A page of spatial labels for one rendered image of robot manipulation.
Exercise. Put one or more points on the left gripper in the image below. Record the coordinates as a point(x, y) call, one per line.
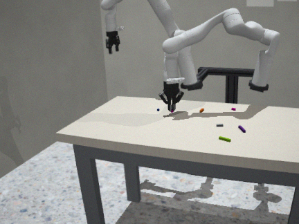
point(171, 91)

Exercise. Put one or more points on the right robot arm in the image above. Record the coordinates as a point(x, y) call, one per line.
point(164, 13)

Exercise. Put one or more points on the purple rod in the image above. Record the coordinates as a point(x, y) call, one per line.
point(242, 129)

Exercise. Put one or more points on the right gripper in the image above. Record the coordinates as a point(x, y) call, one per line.
point(112, 40)

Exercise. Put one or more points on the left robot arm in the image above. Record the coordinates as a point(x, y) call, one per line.
point(234, 25)

